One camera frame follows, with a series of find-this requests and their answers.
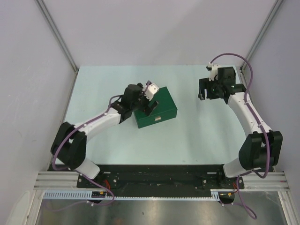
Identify slotted cable duct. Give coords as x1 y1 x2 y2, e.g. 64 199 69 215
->
43 190 235 201

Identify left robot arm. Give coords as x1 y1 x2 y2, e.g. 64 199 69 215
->
51 81 159 188

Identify aluminium frame post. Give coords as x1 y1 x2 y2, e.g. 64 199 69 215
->
245 0 285 61
35 0 79 75

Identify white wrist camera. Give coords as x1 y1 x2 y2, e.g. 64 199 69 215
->
206 62 221 81
143 81 159 101

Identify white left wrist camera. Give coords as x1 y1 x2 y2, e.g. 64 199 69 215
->
143 81 159 101

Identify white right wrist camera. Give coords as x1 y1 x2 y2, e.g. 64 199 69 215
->
206 62 221 81

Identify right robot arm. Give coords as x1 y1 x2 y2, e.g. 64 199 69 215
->
198 63 283 188

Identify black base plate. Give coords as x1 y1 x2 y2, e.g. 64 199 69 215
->
48 164 274 204

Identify aluminium frame post left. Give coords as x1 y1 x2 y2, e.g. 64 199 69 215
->
35 0 79 75

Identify aluminium front rail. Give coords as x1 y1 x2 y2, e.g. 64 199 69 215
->
34 171 79 190

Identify aluminium frame post right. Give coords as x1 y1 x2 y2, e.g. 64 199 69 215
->
245 0 285 61

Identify green jewelry box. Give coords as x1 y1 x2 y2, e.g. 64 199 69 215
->
134 87 178 128

